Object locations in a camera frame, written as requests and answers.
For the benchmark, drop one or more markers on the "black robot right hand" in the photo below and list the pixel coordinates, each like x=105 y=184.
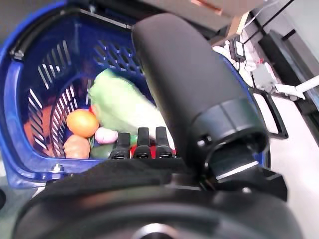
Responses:
x=189 y=82

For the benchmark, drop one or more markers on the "white green napa cabbage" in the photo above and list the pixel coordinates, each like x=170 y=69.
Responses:
x=117 y=104

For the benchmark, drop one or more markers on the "blue plastic shopping basket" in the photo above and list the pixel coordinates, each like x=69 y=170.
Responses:
x=82 y=49

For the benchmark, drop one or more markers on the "black power adapter brick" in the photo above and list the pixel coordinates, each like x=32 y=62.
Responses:
x=239 y=49

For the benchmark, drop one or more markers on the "grey floor box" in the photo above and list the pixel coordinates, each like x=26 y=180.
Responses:
x=263 y=74

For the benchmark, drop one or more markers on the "white garlic bulb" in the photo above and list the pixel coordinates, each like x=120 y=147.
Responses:
x=106 y=135

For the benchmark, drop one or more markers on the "large green bell pepper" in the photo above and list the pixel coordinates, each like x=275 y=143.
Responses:
x=101 y=152

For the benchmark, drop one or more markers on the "orange round fruit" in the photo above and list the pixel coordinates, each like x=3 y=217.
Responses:
x=82 y=123

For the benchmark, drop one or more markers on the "brown potato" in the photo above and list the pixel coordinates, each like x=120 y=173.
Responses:
x=76 y=147

